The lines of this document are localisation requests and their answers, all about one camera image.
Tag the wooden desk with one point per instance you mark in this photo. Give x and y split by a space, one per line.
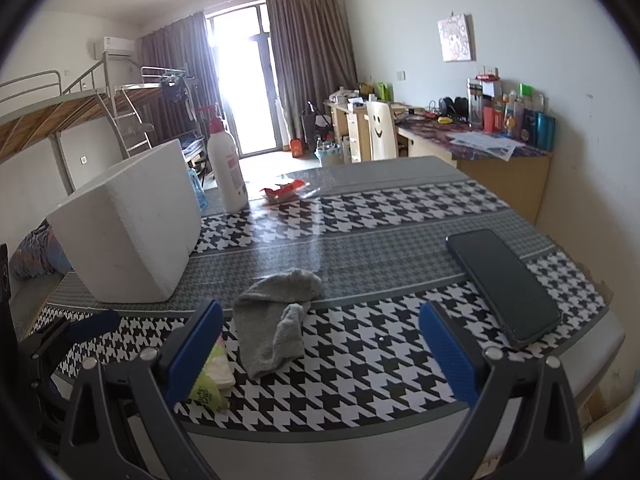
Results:
500 180

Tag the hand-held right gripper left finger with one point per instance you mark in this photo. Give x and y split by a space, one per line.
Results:
195 350

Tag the row of toiletry bottles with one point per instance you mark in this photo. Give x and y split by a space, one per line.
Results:
530 120

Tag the houndstooth tablecloth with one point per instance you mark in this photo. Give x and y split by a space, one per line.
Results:
390 240

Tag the metal bunk ladder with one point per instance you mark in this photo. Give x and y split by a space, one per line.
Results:
132 130

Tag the hanging dark clothes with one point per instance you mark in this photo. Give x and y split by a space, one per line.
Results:
175 90

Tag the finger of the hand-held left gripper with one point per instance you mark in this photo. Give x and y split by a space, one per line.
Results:
95 322

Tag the black headphones case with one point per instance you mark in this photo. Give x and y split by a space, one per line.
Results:
454 106

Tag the red snack packet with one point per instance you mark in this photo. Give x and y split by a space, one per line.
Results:
281 193

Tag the pink wall poster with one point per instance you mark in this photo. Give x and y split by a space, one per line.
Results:
456 38

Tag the narrow brown curtain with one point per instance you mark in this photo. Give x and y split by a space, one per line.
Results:
170 50

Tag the grey bucket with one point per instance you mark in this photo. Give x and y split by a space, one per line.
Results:
330 156

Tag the large metal bunk bed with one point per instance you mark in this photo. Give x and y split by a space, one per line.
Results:
45 105

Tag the grey sock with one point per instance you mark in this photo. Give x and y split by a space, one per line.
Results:
270 320

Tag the glass balcony door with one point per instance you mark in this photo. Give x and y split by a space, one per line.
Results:
250 85

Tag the patterned dark quilt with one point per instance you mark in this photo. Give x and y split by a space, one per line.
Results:
35 255

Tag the black bag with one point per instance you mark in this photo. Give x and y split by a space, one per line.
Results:
312 125

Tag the green white tissue packet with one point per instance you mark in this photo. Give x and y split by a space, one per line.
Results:
215 375

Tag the white air conditioner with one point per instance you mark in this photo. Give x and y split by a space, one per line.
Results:
114 46

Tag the green paper bag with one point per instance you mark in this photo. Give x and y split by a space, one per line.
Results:
383 91

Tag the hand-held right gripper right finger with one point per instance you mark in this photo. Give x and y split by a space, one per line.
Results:
445 350

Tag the white foam box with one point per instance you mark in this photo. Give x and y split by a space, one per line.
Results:
130 220

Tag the orange bag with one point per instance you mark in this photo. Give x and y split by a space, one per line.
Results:
296 147

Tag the printed papers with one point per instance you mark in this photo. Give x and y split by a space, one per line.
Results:
487 145

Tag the double wall socket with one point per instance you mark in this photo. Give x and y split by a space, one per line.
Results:
487 71

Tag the wide brown curtain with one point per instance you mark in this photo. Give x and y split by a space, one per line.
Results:
310 60

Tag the wooden chair with smiley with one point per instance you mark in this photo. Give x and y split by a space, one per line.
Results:
378 132

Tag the white pump bottle red cap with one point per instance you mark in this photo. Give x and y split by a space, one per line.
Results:
227 170

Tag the blue plastic packet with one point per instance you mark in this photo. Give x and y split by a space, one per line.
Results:
199 190

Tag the small metal bunk bed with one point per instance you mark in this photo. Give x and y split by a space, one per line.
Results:
150 85

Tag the steel thermos jug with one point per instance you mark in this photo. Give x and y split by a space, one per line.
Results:
477 105

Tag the black smartphone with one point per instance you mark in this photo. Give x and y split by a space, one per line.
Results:
500 285

